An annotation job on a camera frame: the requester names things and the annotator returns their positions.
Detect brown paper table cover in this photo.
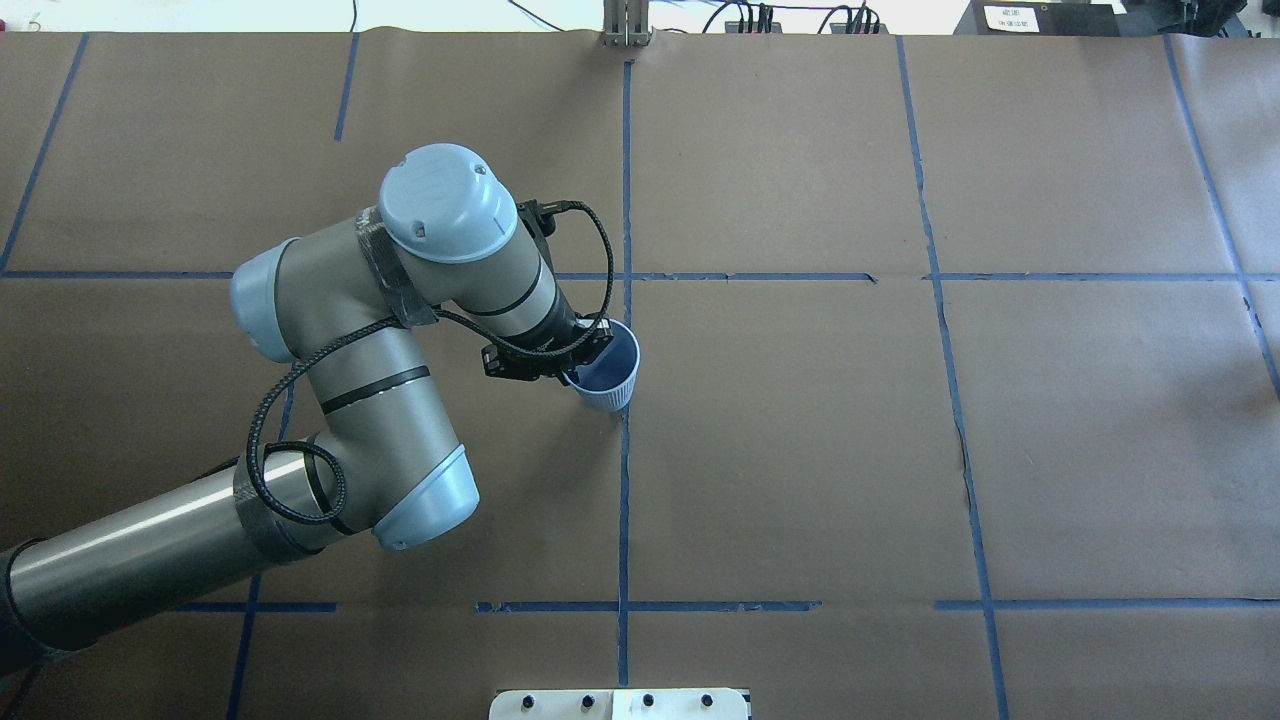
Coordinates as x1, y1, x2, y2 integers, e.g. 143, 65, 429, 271
3, 29, 1277, 719

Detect aluminium frame post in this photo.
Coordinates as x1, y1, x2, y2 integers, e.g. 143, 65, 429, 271
600, 0, 653, 47

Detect black braided camera cable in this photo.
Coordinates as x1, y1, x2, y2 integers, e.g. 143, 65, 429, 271
244, 200, 616, 527

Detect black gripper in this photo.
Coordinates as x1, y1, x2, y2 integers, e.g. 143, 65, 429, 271
545, 300, 613, 373

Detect white camera pole with base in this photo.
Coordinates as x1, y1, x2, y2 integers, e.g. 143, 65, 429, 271
488, 687, 754, 719

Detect black box with label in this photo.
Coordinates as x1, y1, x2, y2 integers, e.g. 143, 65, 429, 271
952, 1, 1137, 37

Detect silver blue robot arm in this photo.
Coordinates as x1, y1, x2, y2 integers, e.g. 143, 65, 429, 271
3, 143, 616, 675

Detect blue paper cup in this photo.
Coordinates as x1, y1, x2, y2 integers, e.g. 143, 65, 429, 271
559, 319, 643, 413

